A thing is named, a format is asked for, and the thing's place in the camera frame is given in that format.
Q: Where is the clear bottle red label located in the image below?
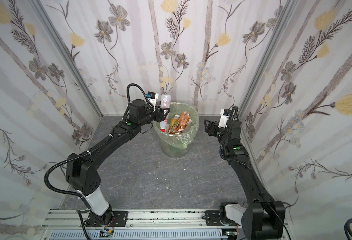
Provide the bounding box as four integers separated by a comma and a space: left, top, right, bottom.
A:
160, 95, 171, 133

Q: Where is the small clear bottle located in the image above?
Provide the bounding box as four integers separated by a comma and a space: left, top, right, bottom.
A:
184, 119, 193, 133

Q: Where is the brown label milk tea bottle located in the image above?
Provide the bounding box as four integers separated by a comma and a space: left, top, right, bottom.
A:
175, 111, 190, 134

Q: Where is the orange drink bottle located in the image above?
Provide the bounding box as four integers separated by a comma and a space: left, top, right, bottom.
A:
168, 115, 180, 135

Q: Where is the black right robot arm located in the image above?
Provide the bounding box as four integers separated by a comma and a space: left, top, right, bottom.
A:
204, 120, 286, 240

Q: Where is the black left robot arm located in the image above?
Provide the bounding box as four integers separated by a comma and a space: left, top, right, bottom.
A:
66, 99, 170, 226

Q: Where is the green lined waste bin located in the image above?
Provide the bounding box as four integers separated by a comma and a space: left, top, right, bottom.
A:
154, 103, 200, 159

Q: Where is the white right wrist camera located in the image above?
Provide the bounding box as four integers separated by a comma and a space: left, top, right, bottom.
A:
218, 109, 232, 128

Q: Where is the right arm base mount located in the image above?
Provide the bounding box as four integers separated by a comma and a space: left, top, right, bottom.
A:
202, 202, 246, 227

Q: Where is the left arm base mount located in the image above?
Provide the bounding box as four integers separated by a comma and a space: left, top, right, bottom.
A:
85, 206, 129, 228

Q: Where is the black corrugated left cable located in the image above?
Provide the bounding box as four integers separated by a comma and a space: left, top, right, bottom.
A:
43, 149, 105, 199

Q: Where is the white vented cable duct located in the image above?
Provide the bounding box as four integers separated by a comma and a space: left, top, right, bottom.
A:
48, 229, 229, 240

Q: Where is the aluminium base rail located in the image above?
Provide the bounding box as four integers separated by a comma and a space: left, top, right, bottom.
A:
40, 209, 249, 240

